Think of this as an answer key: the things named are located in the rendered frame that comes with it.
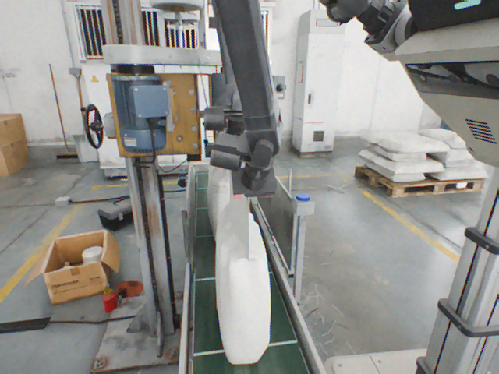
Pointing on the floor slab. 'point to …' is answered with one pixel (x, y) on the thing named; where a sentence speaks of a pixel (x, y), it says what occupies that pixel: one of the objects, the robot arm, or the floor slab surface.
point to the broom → (62, 131)
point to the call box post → (299, 257)
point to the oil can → (109, 299)
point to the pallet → (395, 190)
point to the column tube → (132, 27)
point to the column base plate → (136, 339)
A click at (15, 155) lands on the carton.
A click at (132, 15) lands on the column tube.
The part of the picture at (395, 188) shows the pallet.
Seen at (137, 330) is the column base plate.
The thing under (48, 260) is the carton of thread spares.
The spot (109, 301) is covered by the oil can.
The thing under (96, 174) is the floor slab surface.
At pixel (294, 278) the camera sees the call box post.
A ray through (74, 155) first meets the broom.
